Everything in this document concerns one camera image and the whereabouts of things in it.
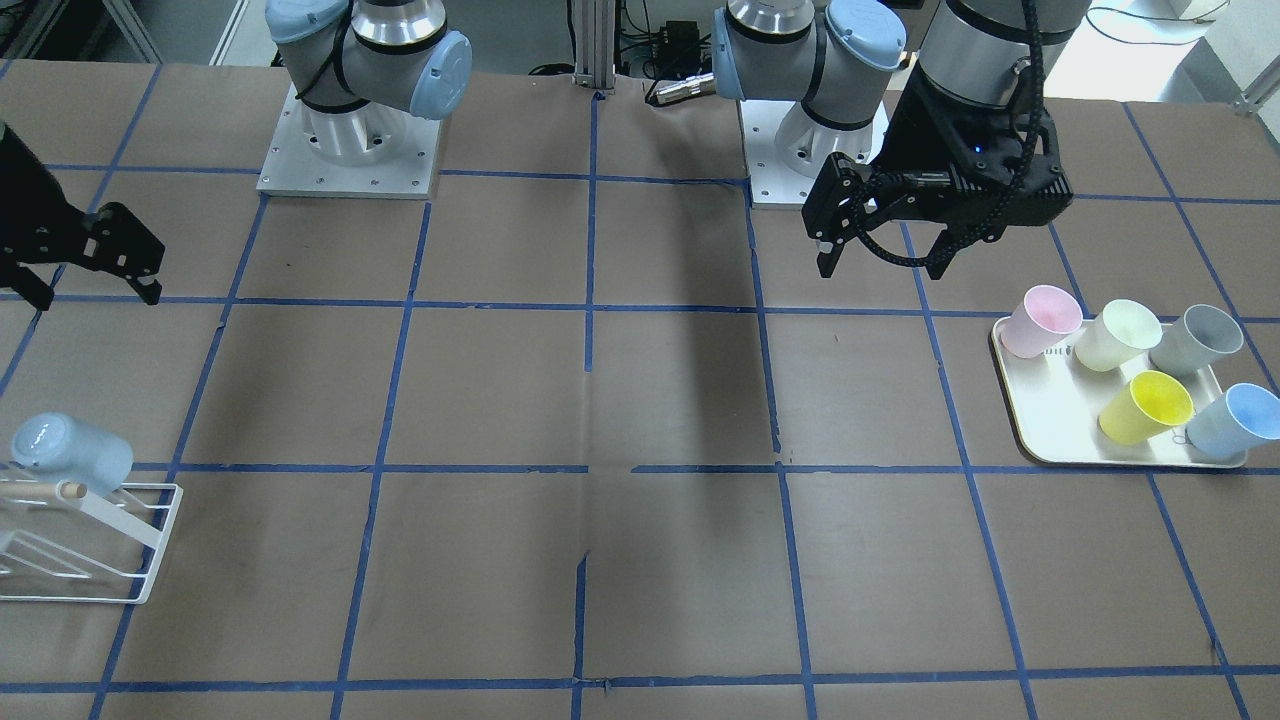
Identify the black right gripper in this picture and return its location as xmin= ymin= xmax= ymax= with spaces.
xmin=1 ymin=126 xmax=165 ymax=313

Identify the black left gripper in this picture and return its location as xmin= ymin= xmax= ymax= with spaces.
xmin=803 ymin=72 xmax=1074 ymax=281

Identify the light blue plastic cup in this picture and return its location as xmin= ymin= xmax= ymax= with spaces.
xmin=10 ymin=413 xmax=134 ymax=496

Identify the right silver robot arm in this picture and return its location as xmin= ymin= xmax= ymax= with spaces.
xmin=1 ymin=1 xmax=474 ymax=311

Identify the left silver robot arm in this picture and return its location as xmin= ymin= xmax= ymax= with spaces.
xmin=710 ymin=1 xmax=1089 ymax=279

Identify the pink plastic cup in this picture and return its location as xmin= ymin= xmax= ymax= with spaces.
xmin=997 ymin=284 xmax=1084 ymax=359

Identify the pale green plastic cup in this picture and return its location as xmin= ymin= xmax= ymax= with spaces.
xmin=1073 ymin=299 xmax=1164 ymax=372

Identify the yellow plastic cup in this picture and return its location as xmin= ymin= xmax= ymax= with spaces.
xmin=1098 ymin=370 xmax=1196 ymax=446

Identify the grey plastic cup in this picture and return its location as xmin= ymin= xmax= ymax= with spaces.
xmin=1148 ymin=304 xmax=1245 ymax=378

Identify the blue plastic cup on tray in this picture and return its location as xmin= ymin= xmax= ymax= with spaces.
xmin=1187 ymin=383 xmax=1279 ymax=457

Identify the wooden rack rod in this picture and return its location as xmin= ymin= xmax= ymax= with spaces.
xmin=1 ymin=480 xmax=88 ymax=503

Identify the cream plastic tray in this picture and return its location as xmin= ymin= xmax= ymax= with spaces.
xmin=989 ymin=318 xmax=1249 ymax=469

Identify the silver metal connector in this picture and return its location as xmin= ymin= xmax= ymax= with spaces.
xmin=645 ymin=73 xmax=716 ymax=108

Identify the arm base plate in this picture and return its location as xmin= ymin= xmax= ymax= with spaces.
xmin=256 ymin=86 xmax=443 ymax=201
xmin=739 ymin=100 xmax=890 ymax=209

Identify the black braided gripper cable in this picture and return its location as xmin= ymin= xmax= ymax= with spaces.
xmin=846 ymin=0 xmax=1051 ymax=268

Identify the white wire cup rack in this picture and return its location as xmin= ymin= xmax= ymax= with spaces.
xmin=1 ymin=483 xmax=183 ymax=605

